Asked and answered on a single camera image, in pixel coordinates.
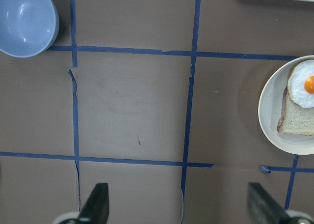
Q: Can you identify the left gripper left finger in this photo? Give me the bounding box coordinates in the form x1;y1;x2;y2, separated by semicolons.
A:
78;183;109;224

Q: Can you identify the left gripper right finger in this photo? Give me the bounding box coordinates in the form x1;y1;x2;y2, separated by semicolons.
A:
247;182;289;224

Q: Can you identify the bread slice bottom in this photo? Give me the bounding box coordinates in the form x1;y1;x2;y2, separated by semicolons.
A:
277;88;314;136

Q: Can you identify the white round plate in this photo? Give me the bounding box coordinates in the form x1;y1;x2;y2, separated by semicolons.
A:
258;55;314;155

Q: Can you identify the fried egg toy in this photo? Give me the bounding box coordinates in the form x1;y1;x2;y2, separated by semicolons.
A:
288;59;314;108

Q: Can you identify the blue bowl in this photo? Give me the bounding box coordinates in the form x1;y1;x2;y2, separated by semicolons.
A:
0;0;59;58

